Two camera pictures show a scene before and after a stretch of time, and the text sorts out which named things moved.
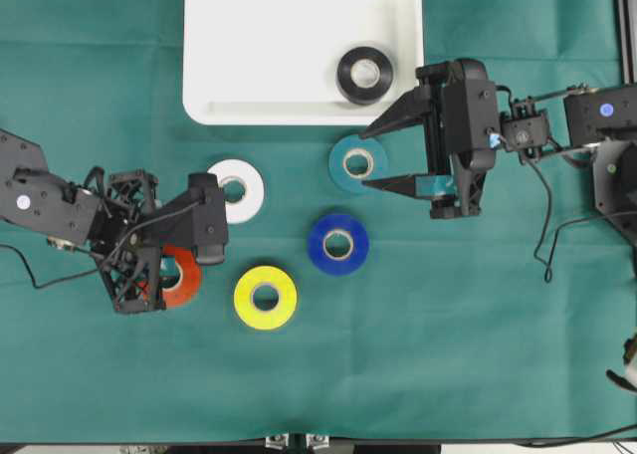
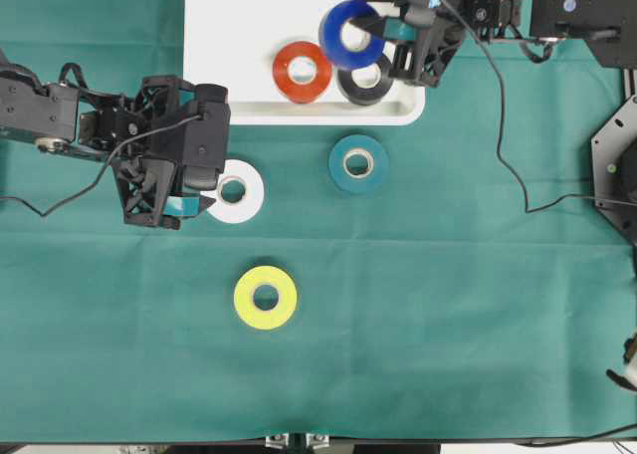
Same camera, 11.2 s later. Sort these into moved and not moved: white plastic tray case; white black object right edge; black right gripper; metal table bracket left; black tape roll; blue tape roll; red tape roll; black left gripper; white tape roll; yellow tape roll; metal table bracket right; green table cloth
Moved: black right gripper; blue tape roll; black left gripper; red tape roll
Not moved: metal table bracket right; metal table bracket left; yellow tape roll; white tape roll; white plastic tray case; black tape roll; white black object right edge; green table cloth
